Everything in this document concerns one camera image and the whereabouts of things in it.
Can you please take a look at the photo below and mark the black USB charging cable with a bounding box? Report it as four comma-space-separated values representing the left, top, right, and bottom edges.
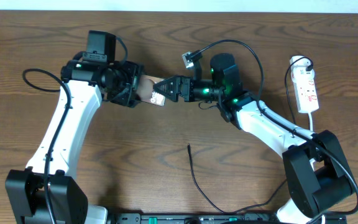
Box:
186, 55, 314, 215

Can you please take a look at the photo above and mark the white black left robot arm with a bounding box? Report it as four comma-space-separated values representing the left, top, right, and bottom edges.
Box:
5, 30, 143, 223

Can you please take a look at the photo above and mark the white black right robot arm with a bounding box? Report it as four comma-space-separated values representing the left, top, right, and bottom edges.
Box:
154, 53, 358, 223

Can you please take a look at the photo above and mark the white power strip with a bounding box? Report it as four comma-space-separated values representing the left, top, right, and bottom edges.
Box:
290, 55, 319, 114

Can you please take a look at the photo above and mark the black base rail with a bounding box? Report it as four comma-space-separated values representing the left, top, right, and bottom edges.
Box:
106, 212, 282, 224

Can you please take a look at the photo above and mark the white power strip cord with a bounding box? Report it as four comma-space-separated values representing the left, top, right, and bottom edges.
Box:
307, 112, 326, 224

